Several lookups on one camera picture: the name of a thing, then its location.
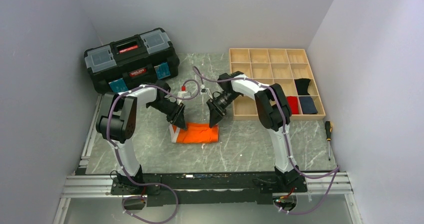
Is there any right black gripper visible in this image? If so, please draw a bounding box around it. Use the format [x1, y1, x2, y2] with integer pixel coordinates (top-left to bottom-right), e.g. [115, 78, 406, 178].
[206, 91, 242, 129]

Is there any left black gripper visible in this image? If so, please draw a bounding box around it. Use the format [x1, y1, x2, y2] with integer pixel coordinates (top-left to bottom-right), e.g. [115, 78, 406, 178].
[148, 99, 188, 131]

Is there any orange underwear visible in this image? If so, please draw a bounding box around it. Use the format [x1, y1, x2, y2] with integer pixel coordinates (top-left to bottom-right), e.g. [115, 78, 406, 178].
[169, 123, 219, 144]

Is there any wooden compartment tray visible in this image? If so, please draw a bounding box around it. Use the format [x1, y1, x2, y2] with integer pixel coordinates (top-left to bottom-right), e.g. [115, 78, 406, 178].
[229, 48, 326, 120]

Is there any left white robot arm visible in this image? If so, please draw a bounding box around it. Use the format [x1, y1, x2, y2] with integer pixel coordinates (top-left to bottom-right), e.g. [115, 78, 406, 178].
[95, 80, 188, 194]

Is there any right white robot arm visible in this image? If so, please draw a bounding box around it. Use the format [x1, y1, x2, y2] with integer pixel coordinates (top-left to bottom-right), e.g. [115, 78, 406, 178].
[206, 71, 306, 192]

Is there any red rolled underwear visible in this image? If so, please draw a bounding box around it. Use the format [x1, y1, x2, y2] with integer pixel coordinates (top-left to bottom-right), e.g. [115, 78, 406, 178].
[286, 96, 300, 115]

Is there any black rolled underwear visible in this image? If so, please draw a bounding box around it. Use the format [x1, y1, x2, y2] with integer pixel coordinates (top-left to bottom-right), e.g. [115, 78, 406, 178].
[294, 78, 311, 96]

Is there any dark blue rolled underwear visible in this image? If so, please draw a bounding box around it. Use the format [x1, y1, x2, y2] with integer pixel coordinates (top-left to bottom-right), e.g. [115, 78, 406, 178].
[299, 96, 318, 115]

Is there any black plastic toolbox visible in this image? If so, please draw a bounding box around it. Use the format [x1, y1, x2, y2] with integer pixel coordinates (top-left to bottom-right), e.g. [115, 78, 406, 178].
[83, 27, 180, 94]

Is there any yellow black screwdriver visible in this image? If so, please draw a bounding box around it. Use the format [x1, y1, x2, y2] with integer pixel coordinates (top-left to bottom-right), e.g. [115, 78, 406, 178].
[324, 121, 333, 161]

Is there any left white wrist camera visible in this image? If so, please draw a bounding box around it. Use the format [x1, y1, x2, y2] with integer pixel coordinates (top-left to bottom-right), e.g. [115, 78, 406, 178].
[177, 86, 192, 102]

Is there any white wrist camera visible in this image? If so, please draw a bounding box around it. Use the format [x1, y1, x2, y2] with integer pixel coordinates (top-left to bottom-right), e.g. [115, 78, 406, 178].
[199, 84, 209, 95]
[177, 86, 192, 102]

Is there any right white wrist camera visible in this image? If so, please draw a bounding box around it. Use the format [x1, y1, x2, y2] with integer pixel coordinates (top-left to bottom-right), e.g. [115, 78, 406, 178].
[199, 84, 209, 95]

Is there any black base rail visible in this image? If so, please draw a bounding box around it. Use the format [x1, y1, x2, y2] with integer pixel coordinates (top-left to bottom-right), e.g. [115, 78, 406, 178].
[110, 171, 308, 207]

